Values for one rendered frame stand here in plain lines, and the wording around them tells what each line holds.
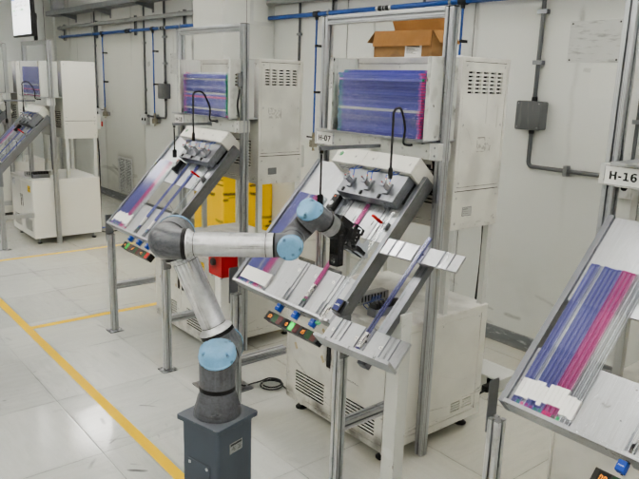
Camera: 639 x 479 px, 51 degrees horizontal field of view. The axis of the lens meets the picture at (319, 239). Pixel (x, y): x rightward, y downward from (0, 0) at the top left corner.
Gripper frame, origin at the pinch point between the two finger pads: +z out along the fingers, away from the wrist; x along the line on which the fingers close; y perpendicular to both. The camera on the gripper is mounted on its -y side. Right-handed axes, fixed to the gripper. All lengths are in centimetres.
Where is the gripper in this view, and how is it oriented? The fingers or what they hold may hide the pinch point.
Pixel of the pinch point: (362, 257)
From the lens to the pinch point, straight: 235.6
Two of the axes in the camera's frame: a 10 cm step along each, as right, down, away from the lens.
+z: 5.8, 4.1, 7.0
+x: -7.0, -1.8, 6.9
